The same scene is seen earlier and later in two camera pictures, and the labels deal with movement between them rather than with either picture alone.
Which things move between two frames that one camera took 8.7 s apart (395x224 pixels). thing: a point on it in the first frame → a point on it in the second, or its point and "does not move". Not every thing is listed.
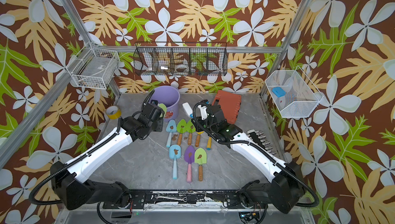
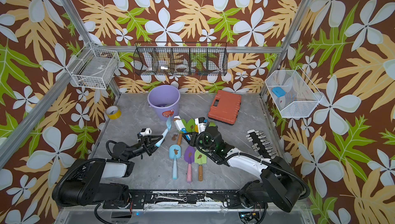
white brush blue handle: x=187 y=108 → x=180 y=126
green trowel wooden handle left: x=181 y=128 does not move
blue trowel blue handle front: x=175 y=152 does not move
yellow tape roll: x=113 y=112 does not move
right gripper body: x=207 y=125 → x=202 y=142
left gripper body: x=156 y=127 → x=140 y=149
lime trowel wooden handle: x=200 y=159 does not move
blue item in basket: x=279 y=91 does not move
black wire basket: x=179 y=58 does not move
